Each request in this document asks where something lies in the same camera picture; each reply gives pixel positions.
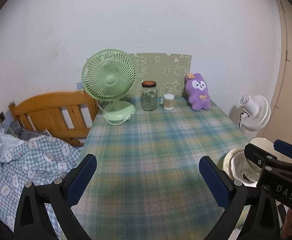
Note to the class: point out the green cartoon wall mat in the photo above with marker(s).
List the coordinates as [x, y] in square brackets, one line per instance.
[166, 70]

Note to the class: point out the glass jar black lid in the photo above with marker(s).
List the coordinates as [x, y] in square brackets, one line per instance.
[149, 96]

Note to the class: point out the purple plush bunny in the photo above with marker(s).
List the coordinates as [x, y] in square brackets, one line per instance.
[197, 91]

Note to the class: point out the large white bowl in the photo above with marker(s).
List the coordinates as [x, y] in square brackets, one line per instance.
[266, 145]

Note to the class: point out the green desk fan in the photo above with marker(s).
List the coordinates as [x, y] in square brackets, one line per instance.
[107, 77]

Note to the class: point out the medium white floral bowl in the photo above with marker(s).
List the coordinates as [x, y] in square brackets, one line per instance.
[254, 174]

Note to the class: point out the cotton swab container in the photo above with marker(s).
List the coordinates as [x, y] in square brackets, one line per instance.
[168, 101]

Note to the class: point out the white standing fan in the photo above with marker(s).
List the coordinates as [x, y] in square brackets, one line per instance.
[258, 112]

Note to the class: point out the blue checkered blanket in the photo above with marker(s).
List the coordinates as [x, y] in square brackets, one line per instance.
[38, 158]

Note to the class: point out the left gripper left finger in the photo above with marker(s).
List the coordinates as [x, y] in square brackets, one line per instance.
[32, 220]

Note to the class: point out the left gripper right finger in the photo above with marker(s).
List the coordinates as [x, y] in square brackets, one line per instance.
[231, 195]

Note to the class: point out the white floral plate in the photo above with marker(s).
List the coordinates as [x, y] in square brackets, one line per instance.
[227, 162]

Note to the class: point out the plaid tablecloth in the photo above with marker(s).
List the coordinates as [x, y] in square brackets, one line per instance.
[147, 183]

